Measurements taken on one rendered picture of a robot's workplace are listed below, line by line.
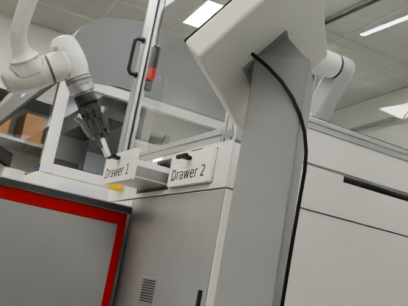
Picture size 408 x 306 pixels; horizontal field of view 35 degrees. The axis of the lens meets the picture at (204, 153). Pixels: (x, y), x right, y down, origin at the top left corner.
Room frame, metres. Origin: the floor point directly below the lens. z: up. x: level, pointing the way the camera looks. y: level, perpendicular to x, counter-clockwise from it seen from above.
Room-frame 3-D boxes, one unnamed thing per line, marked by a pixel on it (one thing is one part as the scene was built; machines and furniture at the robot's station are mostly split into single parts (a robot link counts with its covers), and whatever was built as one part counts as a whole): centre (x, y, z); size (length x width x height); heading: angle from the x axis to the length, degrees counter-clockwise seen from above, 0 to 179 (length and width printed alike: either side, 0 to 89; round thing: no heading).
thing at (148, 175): (2.37, 0.10, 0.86); 0.40 x 0.26 x 0.06; 116
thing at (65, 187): (2.46, 0.45, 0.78); 0.12 x 0.08 x 0.04; 115
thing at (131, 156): (2.28, 0.29, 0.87); 0.29 x 0.02 x 0.11; 26
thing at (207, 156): (2.05, 0.03, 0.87); 0.29 x 0.02 x 0.11; 26
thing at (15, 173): (2.30, 0.65, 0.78); 0.07 x 0.07 x 0.04
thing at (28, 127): (4.02, 0.62, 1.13); 1.78 x 1.14 x 0.45; 26
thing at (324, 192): (2.51, -0.28, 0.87); 1.02 x 0.95 x 0.14; 26
